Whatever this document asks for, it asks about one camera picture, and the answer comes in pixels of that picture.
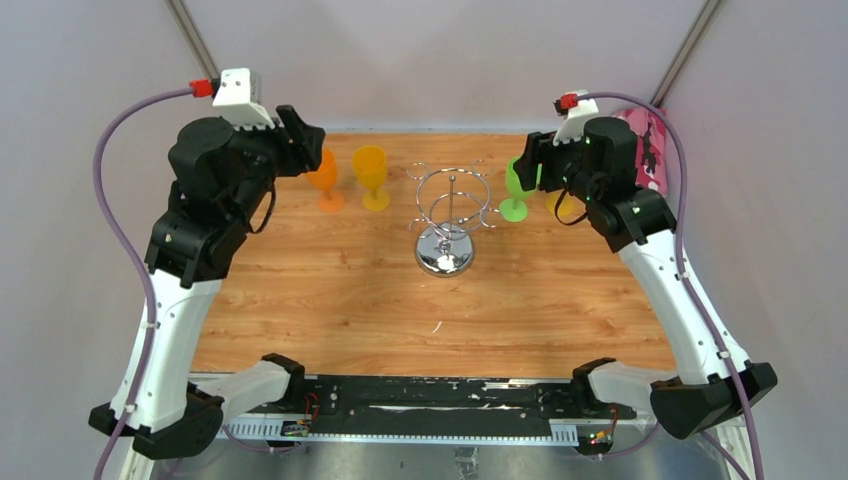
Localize orange wine glass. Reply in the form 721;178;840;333
306;149;345;213

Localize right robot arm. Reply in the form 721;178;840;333
512;117;778;439

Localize yellow wine glass front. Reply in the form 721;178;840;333
352;145;390;212

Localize chrome wine glass rack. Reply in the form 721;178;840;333
407;159;500;278

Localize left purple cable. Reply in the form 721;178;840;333
91;79;306;480

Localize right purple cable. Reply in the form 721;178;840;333
559;91;764;480

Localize purple cable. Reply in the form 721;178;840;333
91;79;306;480
559;91;764;480

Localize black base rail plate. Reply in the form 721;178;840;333
282;375;636;439

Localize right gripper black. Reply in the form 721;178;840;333
513;123;600;205

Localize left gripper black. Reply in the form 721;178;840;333
223;103;324;225

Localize aluminium frame rail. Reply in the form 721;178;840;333
185;372;747;446

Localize yellow wine glass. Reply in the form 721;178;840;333
545;190;575;220
352;145;390;212

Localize pink camouflage cloth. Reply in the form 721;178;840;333
613;107;668;197

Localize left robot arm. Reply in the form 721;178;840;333
89;105;326;460

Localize green wine glass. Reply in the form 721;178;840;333
498;156;541;223

